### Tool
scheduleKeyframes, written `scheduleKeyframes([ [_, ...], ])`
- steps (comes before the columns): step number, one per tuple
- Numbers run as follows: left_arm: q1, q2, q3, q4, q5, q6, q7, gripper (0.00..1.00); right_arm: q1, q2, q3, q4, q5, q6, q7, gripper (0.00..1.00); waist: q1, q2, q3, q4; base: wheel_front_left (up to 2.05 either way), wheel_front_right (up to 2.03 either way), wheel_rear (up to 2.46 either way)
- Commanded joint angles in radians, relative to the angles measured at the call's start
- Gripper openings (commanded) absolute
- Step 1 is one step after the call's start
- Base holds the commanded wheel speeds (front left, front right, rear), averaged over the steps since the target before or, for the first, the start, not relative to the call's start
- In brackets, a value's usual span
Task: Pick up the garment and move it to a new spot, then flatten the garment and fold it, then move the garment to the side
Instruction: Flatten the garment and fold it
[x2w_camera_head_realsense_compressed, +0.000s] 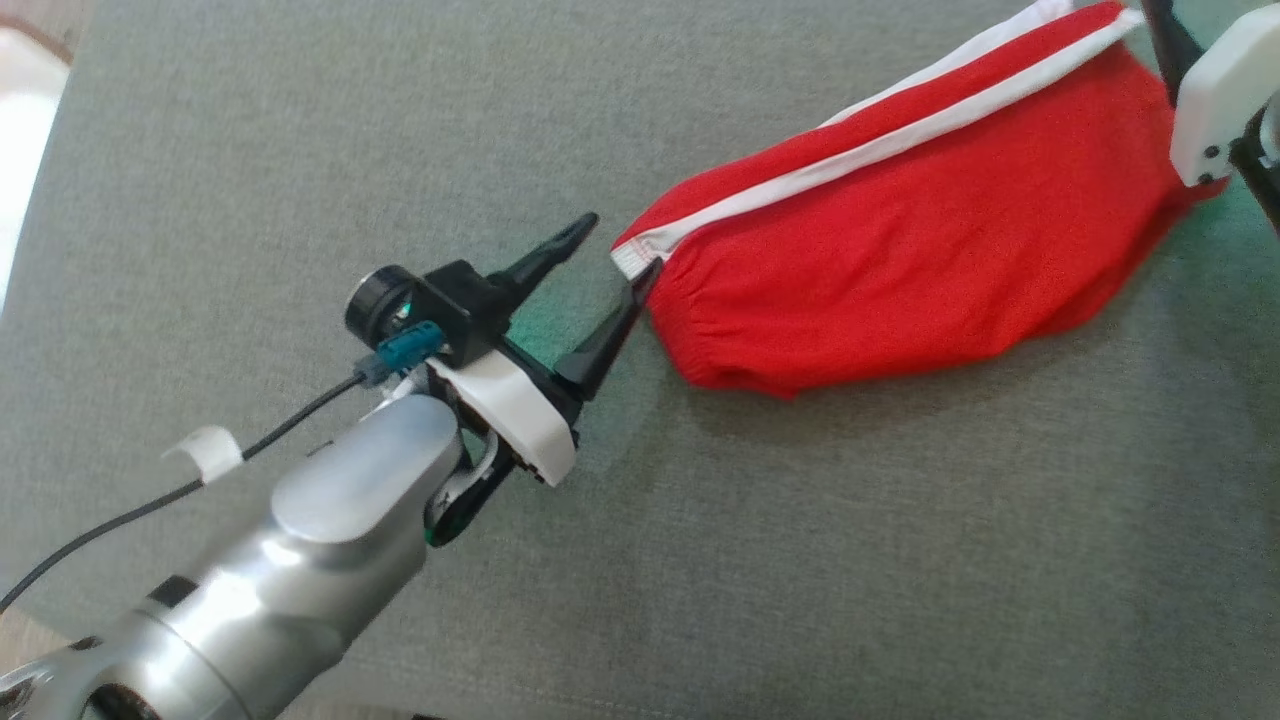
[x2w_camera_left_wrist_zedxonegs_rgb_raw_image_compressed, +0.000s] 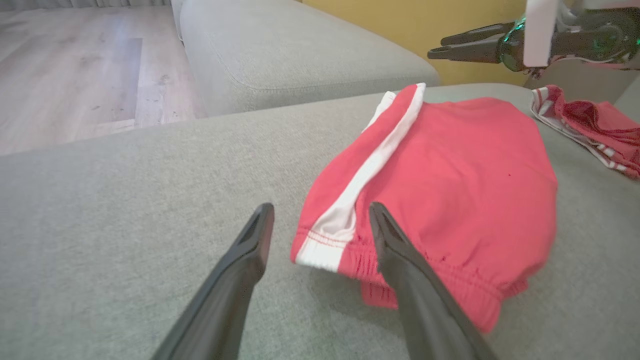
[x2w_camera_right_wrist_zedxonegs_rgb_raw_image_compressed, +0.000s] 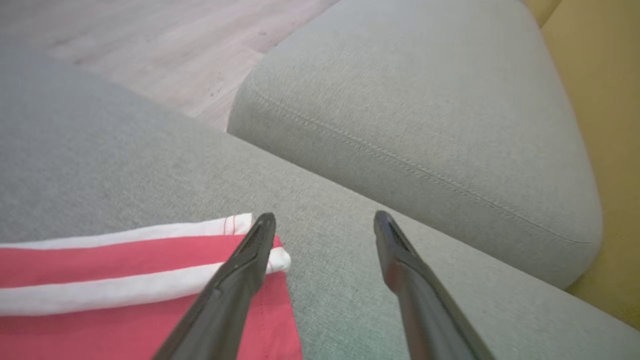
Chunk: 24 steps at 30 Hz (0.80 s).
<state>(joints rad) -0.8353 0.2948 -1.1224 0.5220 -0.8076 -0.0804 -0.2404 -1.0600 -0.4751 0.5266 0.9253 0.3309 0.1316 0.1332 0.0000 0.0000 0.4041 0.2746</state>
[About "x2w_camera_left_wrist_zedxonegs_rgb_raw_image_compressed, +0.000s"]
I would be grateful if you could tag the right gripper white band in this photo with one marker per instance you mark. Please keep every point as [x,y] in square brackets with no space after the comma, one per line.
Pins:
[580,35]

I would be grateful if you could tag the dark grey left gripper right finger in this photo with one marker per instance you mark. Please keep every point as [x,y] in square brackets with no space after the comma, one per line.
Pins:
[430,315]

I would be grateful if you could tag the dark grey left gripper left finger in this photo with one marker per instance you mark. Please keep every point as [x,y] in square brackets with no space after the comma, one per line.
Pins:
[220,310]

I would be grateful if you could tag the red shorts with white stripe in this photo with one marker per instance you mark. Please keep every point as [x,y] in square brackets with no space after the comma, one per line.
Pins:
[465,185]

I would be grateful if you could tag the red garment with striped trim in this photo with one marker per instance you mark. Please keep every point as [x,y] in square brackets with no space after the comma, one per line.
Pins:
[600,125]

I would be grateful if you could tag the yellow sofa cushion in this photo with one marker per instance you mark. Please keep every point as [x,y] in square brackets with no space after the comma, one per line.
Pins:
[400,25]

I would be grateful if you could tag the grey sofa seat cushion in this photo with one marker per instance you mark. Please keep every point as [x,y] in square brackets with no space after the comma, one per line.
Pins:
[125,200]

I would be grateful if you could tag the grey sofa back cushion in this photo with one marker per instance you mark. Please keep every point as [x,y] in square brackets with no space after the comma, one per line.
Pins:
[280,55]

